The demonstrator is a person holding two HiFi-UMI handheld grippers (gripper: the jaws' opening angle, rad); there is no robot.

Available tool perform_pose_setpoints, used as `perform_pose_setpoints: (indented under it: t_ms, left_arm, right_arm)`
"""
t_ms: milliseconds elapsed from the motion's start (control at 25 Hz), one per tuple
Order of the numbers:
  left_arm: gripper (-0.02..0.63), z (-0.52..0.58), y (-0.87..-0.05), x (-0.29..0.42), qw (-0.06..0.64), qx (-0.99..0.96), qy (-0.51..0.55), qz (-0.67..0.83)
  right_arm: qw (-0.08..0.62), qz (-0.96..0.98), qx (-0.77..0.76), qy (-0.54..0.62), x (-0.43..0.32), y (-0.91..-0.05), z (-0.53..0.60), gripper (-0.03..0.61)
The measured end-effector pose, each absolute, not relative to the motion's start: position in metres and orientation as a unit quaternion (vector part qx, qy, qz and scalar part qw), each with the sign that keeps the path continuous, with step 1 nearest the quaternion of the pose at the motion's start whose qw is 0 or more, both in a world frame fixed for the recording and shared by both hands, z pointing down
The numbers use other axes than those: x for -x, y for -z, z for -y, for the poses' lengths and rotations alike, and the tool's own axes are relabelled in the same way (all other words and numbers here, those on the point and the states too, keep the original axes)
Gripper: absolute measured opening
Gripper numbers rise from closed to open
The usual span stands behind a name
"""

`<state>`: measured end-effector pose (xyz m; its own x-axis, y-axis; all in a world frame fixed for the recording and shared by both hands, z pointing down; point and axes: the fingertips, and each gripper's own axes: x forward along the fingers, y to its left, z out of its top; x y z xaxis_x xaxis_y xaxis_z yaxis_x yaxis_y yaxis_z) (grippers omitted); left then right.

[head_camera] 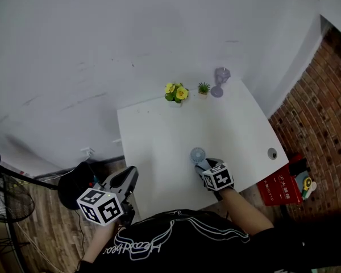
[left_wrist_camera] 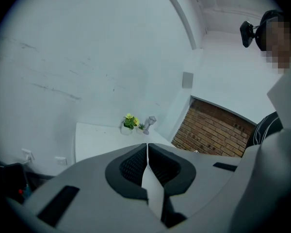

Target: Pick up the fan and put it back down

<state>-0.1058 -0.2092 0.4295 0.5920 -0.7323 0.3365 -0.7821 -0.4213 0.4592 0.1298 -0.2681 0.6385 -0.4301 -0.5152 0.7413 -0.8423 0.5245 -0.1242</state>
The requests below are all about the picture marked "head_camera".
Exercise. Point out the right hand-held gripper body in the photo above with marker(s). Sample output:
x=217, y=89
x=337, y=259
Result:
x=218, y=178

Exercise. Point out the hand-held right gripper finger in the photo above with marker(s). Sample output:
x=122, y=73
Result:
x=213, y=161
x=199, y=170

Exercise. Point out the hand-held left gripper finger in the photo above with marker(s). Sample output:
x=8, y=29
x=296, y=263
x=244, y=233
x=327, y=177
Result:
x=118, y=173
x=134, y=181

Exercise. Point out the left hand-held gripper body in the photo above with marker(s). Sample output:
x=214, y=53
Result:
x=102, y=206

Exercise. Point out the small blue-grey handheld fan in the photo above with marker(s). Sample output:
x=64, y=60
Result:
x=197, y=154

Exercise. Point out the person's right forearm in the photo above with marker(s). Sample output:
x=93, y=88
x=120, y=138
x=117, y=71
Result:
x=244, y=209

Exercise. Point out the person's left forearm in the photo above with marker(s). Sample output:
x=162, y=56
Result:
x=100, y=243

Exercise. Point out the black bag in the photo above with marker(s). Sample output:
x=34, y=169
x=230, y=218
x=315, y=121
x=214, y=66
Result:
x=74, y=186

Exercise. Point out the red fire equipment box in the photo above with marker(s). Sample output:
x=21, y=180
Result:
x=278, y=186

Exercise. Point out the person's black printed t-shirt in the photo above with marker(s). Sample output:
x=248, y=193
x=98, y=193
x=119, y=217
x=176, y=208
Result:
x=204, y=243

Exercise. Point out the small green potted plant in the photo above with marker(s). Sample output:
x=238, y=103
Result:
x=203, y=88

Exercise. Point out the yellow flower potted plant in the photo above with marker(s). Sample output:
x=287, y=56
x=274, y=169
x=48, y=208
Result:
x=176, y=93

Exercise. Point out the black item on red box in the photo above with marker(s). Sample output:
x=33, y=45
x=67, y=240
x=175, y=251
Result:
x=299, y=166

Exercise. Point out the yellow green tape dispenser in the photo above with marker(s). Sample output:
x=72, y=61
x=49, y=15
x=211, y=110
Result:
x=308, y=185

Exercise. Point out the white wall socket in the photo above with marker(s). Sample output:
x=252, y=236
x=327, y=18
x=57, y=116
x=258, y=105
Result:
x=117, y=142

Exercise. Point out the black pedestal fan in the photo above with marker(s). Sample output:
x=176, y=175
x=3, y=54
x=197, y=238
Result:
x=8, y=200

